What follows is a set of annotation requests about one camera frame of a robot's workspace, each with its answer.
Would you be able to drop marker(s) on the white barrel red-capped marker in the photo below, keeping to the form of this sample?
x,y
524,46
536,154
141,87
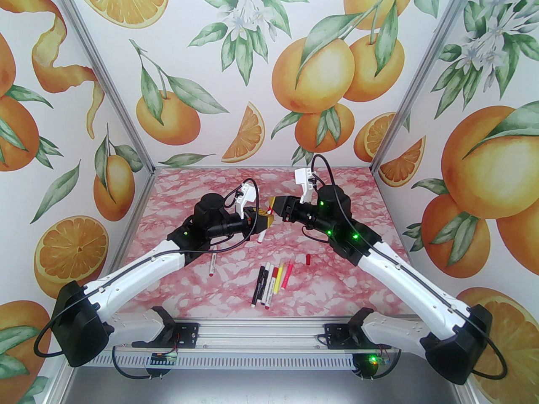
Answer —
x,y
274,272

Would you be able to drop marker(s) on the pink highlighter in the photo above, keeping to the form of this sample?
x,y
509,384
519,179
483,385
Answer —
x,y
288,274

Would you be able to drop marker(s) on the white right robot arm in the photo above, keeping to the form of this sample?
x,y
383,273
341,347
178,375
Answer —
x,y
404,280

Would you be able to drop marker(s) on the aluminium frame post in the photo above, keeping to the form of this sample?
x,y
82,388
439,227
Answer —
x,y
110,83

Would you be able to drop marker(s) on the yellow highlighter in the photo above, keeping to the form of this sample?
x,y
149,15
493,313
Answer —
x,y
278,280

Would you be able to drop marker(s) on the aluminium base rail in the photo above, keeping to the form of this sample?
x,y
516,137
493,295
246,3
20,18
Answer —
x,y
261,335

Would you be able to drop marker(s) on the white barrel red ink marker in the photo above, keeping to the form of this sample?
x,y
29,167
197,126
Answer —
x,y
212,263

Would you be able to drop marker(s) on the aluminium frame back bar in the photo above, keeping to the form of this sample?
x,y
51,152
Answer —
x,y
252,166

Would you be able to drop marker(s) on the aluminium frame side bar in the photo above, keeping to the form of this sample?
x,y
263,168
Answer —
x,y
140,208
391,208

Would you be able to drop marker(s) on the small circuit board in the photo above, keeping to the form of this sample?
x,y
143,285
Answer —
x,y
377,359
164,357

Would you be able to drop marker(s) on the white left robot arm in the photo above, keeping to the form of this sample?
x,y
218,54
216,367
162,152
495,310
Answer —
x,y
134,269

